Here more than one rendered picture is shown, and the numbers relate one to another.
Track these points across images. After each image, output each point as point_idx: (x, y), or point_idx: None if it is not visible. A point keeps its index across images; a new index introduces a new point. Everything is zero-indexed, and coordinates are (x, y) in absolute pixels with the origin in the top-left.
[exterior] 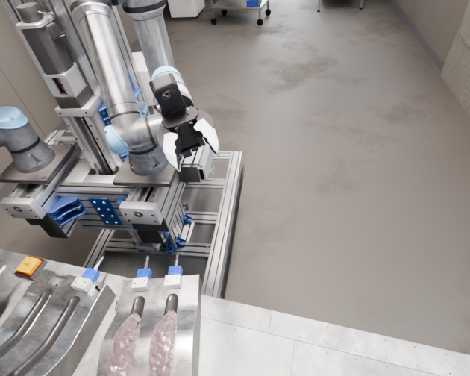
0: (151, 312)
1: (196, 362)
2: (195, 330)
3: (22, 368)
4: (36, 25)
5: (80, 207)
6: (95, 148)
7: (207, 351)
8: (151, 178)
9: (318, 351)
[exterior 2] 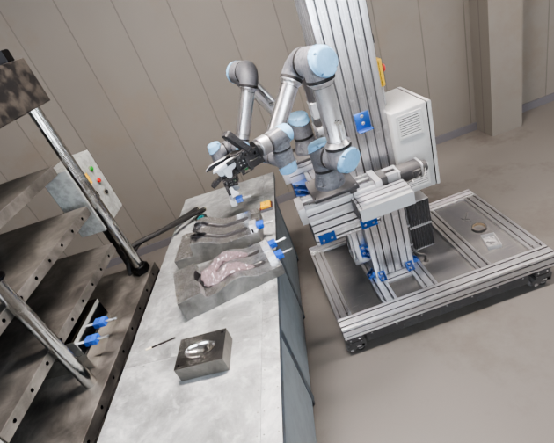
0: (251, 259)
1: (233, 293)
2: (244, 279)
3: (208, 235)
4: None
5: (308, 191)
6: None
7: (244, 297)
8: (315, 192)
9: (258, 349)
